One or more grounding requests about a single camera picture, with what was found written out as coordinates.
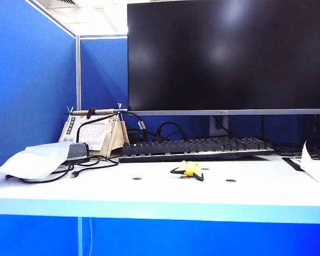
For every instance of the white paper sheet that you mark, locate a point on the white paper sheet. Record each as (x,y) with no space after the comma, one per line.
(314,170)

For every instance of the grey black adapter box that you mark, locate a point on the grey black adapter box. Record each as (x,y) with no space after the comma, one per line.
(78,151)

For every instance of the desk calendar with beige stand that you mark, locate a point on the desk calendar with beige stand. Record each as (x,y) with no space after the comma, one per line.
(96,136)

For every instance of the aluminium desk panel strip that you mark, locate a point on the aluminium desk panel strip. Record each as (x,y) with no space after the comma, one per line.
(79,234)

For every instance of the white padded envelope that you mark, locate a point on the white padded envelope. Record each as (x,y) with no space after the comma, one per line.
(29,162)

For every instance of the large black computer monitor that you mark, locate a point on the large black computer monitor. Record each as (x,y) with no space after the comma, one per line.
(229,53)

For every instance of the yellow plush doll black limbs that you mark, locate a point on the yellow plush doll black limbs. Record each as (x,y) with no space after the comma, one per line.
(190,168)

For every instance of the ceiling air vent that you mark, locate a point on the ceiling air vent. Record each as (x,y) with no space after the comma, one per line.
(65,2)

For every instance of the silver monitor stand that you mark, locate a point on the silver monitor stand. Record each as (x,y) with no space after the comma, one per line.
(218,125)

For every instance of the black mechanical keyboard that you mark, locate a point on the black mechanical keyboard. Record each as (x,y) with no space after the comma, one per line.
(202,148)

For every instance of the aluminium partition post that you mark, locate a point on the aluminium partition post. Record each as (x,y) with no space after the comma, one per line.
(78,74)

